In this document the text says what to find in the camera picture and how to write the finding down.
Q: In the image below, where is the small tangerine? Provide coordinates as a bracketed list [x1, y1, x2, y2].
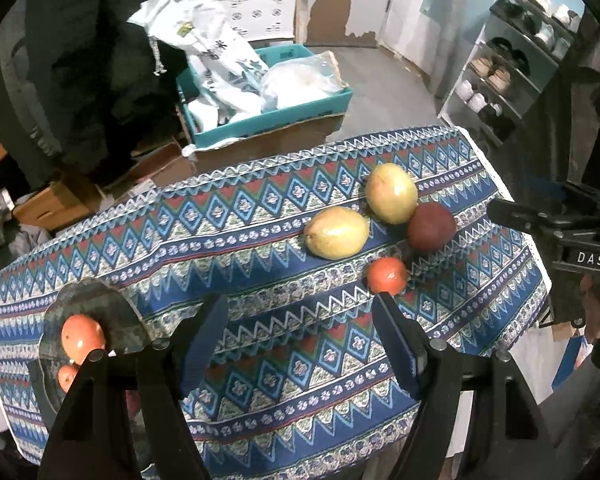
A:
[57, 364, 81, 394]

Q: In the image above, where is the red apple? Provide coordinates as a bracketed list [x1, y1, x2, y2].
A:
[406, 202, 457, 254]

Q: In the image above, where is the yellow mango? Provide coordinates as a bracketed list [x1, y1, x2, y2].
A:
[303, 207, 370, 260]
[364, 162, 419, 225]

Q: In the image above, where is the medium dark orange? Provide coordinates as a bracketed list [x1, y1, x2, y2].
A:
[367, 257, 410, 295]

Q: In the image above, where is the person's dark jacket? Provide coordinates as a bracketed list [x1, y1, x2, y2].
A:
[552, 0, 600, 188]

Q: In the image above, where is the white rice bag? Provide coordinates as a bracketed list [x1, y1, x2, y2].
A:
[127, 0, 270, 127]

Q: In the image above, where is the white patterned storage box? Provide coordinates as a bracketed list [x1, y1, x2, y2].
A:
[214, 0, 302, 44]

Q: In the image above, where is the grey clothing pile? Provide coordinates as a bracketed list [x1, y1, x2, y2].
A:
[0, 189, 54, 274]

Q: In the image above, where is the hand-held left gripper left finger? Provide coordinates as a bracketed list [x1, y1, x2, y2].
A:
[37, 292, 231, 480]

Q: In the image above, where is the black hanging coat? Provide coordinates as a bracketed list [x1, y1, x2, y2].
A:
[0, 0, 192, 187]

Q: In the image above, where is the grey shoe rack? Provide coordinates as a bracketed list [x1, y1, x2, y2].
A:
[437, 0, 587, 147]

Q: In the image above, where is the blue patterned tablecloth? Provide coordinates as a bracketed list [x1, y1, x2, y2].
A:
[0, 125, 552, 472]

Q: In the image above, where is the large orange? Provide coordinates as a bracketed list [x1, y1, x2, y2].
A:
[60, 313, 107, 365]

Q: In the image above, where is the person's right hand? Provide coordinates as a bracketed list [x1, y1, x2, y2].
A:
[579, 274, 600, 345]

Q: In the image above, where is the wooden shelf unit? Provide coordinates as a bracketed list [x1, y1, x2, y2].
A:
[182, 0, 307, 47]

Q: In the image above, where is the clear plastic bag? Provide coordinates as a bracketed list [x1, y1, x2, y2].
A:
[258, 51, 349, 112]

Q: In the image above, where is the flat brown cardboard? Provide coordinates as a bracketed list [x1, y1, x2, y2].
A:
[99, 139, 197, 197]

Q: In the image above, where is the white door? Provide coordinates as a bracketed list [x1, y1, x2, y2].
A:
[379, 0, 462, 75]

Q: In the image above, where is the collection of shoes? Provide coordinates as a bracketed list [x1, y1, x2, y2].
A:
[454, 0, 582, 127]

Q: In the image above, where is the teal plastic crate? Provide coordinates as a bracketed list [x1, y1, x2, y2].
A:
[176, 43, 355, 149]

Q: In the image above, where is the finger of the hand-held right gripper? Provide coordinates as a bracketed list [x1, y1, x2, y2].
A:
[487, 199, 564, 237]

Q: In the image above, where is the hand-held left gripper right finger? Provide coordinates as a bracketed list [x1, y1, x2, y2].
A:
[371, 291, 561, 480]

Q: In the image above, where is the brown cardboard box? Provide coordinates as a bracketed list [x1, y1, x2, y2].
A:
[182, 112, 347, 162]

